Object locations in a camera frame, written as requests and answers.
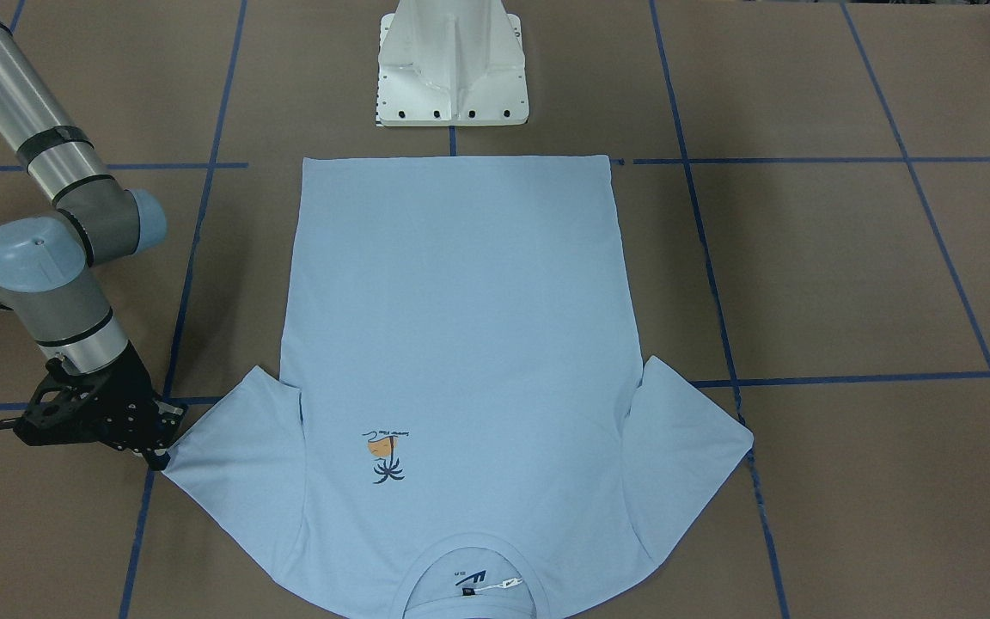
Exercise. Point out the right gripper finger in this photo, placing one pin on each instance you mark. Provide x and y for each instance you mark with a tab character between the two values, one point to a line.
157	459

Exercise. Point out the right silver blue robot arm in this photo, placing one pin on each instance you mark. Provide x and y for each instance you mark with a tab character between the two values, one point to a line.
47	260

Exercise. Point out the light blue t-shirt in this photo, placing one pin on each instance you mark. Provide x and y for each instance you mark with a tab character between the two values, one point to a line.
463	424

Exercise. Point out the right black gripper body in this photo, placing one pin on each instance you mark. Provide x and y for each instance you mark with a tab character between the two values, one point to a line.
127	391

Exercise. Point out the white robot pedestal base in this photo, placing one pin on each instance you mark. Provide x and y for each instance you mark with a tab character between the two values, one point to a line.
451	63

